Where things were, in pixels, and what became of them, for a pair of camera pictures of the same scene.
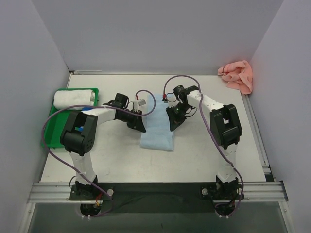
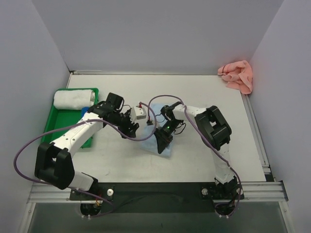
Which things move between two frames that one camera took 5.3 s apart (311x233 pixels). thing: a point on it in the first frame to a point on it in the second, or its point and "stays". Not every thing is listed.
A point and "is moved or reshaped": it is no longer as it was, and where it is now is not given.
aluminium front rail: (46, 192) stays
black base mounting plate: (159, 197) stays
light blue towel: (158, 135) is moved or reshaped
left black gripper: (135, 120) to (129, 124)
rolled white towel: (64, 98) stays
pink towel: (238, 75) stays
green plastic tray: (57, 120) stays
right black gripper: (177, 114) to (165, 135)
